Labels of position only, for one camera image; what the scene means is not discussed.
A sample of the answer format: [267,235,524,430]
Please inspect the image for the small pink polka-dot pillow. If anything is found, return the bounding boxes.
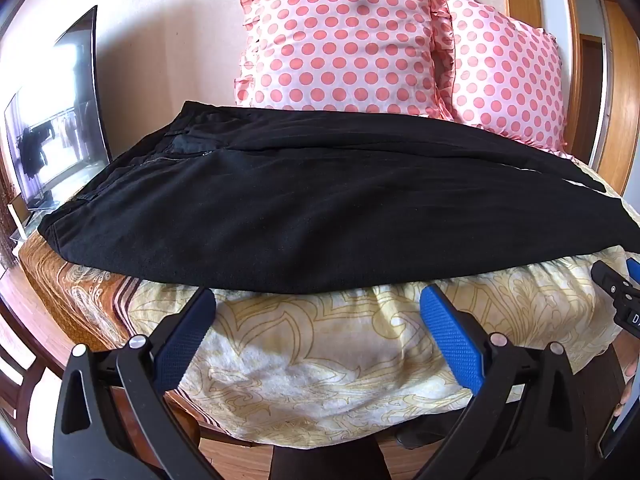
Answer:
[430,0,573,161]

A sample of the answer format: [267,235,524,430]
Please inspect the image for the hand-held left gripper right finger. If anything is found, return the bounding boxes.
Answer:
[415,285,586,480]

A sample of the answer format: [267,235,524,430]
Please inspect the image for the wooden chair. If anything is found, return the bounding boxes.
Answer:
[0,305,71,461]

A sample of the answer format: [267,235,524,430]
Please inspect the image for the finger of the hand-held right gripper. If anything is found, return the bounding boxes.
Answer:
[591,257,640,306]

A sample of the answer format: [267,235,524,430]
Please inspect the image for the flat screen television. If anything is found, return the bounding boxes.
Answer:
[4,5,112,211]

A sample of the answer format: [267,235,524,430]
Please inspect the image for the yellow patterned bed blanket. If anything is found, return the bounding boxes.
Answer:
[19,157,640,448]

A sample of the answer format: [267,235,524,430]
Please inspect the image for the black pants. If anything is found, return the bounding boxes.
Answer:
[39,101,640,295]

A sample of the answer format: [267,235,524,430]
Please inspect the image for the person's right hand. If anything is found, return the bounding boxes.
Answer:
[614,334,640,418]

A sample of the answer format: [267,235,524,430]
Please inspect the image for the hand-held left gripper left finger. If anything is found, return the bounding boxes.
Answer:
[52,287,223,480]

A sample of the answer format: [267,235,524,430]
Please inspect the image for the dark cloth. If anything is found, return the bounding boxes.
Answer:
[270,417,463,480]

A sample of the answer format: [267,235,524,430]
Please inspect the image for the large pink polka-dot pillow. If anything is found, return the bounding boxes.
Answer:
[234,0,458,121]

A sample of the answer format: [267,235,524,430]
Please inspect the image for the wooden door frame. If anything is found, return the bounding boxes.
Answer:
[560,0,640,196]

